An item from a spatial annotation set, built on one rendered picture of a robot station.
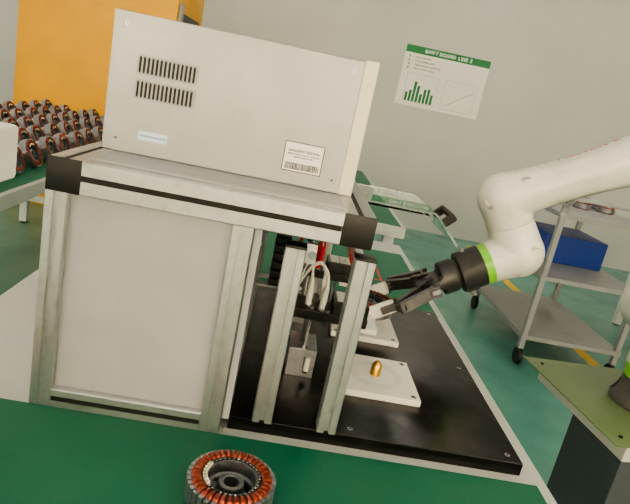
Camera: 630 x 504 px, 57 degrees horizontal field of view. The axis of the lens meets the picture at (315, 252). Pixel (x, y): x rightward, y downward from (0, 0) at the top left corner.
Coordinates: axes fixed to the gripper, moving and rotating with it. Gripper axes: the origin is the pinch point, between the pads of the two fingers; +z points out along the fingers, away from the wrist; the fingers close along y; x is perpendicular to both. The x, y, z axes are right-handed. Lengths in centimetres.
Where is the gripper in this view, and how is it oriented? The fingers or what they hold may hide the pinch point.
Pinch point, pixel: (369, 302)
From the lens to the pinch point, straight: 131.4
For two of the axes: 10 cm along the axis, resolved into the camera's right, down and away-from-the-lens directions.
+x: -3.3, -9.1, -2.6
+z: -9.4, 3.3, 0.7
